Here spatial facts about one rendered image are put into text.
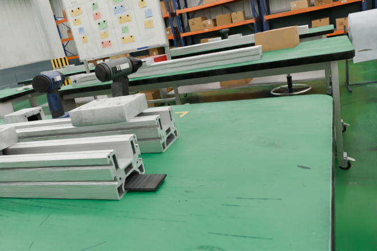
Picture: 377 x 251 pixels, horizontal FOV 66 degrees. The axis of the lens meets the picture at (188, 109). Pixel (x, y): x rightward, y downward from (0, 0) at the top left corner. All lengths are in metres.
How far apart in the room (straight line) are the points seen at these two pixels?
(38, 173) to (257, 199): 0.40
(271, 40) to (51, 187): 2.06
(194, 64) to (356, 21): 2.27
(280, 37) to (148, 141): 1.85
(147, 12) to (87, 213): 3.35
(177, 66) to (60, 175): 1.71
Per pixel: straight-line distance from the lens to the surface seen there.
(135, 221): 0.47
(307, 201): 0.45
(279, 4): 10.97
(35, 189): 0.65
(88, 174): 0.54
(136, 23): 3.86
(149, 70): 2.30
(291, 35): 2.38
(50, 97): 1.07
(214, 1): 10.34
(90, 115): 0.74
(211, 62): 2.08
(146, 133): 0.68
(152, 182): 0.54
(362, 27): 3.89
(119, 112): 0.69
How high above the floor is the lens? 1.03
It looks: 14 degrees down
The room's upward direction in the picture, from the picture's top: 12 degrees counter-clockwise
